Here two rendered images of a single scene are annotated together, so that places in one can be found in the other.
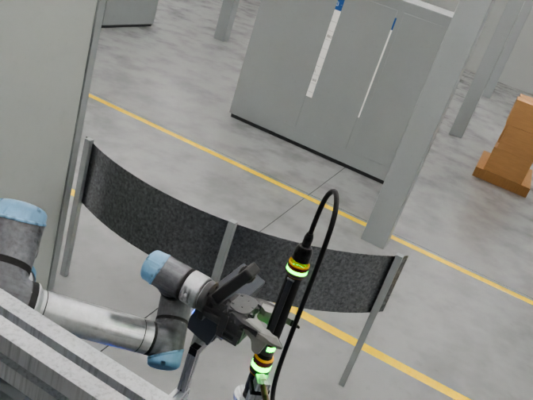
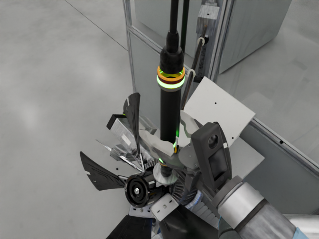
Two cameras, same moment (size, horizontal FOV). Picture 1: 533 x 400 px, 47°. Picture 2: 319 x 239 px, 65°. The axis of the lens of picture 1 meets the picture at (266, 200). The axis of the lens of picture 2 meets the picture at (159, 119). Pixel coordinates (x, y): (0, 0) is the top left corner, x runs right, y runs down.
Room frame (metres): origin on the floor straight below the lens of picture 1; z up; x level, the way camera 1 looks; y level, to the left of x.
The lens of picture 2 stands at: (1.32, 0.04, 2.08)
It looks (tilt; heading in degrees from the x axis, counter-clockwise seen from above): 52 degrees down; 212
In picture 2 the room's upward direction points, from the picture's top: straight up
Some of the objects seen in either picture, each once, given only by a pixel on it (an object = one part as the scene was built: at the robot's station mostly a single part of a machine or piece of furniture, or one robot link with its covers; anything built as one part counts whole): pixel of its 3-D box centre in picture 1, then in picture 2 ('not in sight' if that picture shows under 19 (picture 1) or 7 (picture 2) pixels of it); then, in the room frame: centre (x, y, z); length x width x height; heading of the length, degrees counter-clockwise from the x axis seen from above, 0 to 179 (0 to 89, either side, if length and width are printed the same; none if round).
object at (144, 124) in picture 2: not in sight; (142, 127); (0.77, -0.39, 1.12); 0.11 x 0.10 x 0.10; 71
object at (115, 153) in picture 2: not in sight; (116, 153); (0.94, -0.43, 1.08); 0.07 x 0.04 x 0.06; 82
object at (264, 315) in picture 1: (277, 323); (155, 149); (1.10, -0.11, 1.64); 0.09 x 0.03 x 0.06; 93
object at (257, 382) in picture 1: (254, 386); (167, 161); (1.05, -0.10, 1.50); 0.09 x 0.07 x 0.10; 16
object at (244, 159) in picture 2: not in sight; (224, 149); (0.50, -0.03, 0.84); 0.36 x 0.24 x 0.03; 71
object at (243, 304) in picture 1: (228, 311); (205, 172); (1.09, 0.00, 1.63); 0.12 x 0.08 x 0.09; 71
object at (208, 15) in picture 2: not in sight; (207, 19); (0.45, -0.28, 1.54); 0.10 x 0.07 x 0.08; 16
